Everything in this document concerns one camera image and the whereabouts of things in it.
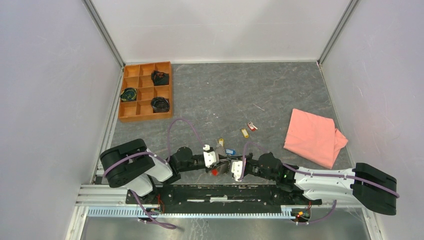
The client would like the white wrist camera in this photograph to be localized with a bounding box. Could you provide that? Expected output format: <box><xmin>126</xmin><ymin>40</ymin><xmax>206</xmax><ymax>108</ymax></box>
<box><xmin>230</xmin><ymin>160</ymin><xmax>243</xmax><ymax>182</ymax></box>
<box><xmin>202</xmin><ymin>144</ymin><xmax>219</xmax><ymax>168</ymax></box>

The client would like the steel key holder red handle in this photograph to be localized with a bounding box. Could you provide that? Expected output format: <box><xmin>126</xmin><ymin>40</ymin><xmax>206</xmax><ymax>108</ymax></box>
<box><xmin>210</xmin><ymin>144</ymin><xmax>231</xmax><ymax>176</ymax></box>

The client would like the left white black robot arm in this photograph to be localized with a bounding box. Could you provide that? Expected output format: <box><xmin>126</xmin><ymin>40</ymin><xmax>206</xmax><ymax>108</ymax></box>
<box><xmin>99</xmin><ymin>138</ymin><xmax>223</xmax><ymax>204</ymax></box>

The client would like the white slotted cable duct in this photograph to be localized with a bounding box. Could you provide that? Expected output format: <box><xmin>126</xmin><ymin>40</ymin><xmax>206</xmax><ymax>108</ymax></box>
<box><xmin>86</xmin><ymin>206</ymin><xmax>295</xmax><ymax>220</ymax></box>

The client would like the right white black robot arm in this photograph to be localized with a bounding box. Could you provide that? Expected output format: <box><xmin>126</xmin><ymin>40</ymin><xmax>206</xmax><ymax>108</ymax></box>
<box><xmin>230</xmin><ymin>152</ymin><xmax>400</xmax><ymax>216</ymax></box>

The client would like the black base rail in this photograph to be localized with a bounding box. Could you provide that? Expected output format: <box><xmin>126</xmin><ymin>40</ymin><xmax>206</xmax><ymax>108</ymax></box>
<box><xmin>139</xmin><ymin>184</ymin><xmax>323</xmax><ymax>214</ymax></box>

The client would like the red key tag with ring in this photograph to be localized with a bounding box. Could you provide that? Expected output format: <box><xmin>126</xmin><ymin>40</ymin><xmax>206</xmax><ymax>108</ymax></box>
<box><xmin>247</xmin><ymin>121</ymin><xmax>258</xmax><ymax>132</ymax></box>

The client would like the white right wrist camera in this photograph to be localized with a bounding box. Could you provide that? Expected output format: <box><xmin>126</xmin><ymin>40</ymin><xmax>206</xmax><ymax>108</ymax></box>
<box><xmin>230</xmin><ymin>160</ymin><xmax>243</xmax><ymax>182</ymax></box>

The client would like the black rolled item bottom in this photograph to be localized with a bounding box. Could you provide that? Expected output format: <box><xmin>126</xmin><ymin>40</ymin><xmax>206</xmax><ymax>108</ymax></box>
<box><xmin>150</xmin><ymin>96</ymin><xmax>170</xmax><ymax>113</ymax></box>

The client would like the green black rolled item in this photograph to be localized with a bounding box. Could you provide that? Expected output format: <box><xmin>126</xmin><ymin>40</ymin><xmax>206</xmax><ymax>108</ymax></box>
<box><xmin>119</xmin><ymin>87</ymin><xmax>138</xmax><ymax>103</ymax></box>

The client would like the yellow key tag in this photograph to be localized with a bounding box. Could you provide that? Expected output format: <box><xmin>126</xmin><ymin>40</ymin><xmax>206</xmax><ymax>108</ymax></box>
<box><xmin>240</xmin><ymin>128</ymin><xmax>250</xmax><ymax>138</ymax></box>
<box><xmin>218</xmin><ymin>138</ymin><xmax>225</xmax><ymax>147</ymax></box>

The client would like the black rolled item top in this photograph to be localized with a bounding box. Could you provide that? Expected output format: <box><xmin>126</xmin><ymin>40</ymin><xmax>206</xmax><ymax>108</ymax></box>
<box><xmin>150</xmin><ymin>70</ymin><xmax>170</xmax><ymax>86</ymax></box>

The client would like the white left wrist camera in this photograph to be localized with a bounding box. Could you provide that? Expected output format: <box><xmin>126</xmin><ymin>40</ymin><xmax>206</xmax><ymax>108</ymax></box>
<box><xmin>202</xmin><ymin>144</ymin><xmax>219</xmax><ymax>168</ymax></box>

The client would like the pink folded cloth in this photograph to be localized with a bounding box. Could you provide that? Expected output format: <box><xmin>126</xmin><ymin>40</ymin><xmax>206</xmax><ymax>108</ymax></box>
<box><xmin>283</xmin><ymin>108</ymin><xmax>348</xmax><ymax>169</ymax></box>

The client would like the orange compartment tray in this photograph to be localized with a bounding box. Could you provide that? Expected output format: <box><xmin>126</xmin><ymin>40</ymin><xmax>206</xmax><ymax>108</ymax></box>
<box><xmin>118</xmin><ymin>61</ymin><xmax>173</xmax><ymax>123</ymax></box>

